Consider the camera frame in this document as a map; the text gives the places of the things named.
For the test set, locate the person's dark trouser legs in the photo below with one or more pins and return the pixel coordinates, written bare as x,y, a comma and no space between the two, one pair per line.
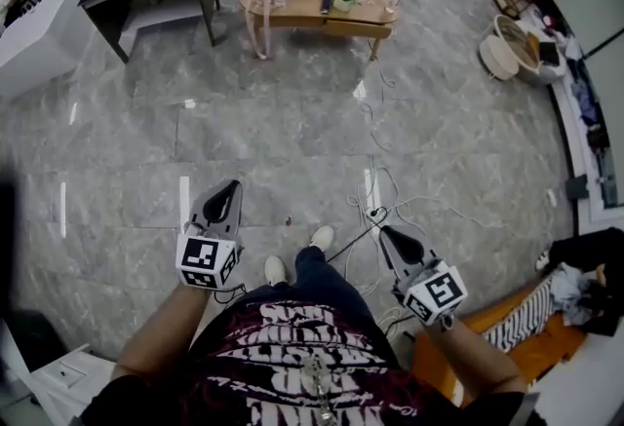
319,270

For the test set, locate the white low cabinet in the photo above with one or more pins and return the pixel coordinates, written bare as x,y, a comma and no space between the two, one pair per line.
68,380

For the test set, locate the person's right forearm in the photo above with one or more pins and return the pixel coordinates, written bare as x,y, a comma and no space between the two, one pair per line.
475,356

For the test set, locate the dark remote control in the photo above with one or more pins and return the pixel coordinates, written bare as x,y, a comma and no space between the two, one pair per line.
326,3

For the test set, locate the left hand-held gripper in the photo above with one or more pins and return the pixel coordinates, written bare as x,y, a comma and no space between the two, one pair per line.
199,254

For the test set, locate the black laptop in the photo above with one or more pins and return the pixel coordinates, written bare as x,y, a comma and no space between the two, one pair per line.
550,53

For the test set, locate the person's left forearm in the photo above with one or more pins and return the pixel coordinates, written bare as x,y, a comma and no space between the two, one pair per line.
161,336

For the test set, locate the person's white left shoe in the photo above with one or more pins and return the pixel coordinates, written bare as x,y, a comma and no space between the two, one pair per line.
275,270

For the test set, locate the white power strip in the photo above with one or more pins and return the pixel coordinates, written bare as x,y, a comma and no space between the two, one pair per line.
374,213

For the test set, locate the orange floor mat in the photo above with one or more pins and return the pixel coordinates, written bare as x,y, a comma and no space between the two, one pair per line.
541,346

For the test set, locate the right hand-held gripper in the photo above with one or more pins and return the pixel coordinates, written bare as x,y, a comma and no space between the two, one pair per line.
441,291

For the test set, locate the black printed shirt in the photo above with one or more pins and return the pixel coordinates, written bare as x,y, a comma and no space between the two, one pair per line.
292,365

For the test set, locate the grey box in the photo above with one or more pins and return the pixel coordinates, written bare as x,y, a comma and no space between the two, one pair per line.
577,186

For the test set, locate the person's white shoe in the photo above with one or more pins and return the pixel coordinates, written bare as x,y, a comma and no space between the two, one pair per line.
323,237
275,270

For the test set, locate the pile of clothes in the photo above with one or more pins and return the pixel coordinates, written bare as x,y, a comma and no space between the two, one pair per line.
585,88

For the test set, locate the person's white right shoe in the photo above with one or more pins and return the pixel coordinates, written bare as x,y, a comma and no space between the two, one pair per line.
323,237

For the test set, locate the wooden coffee table drawer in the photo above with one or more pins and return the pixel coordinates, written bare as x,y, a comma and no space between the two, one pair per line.
358,29

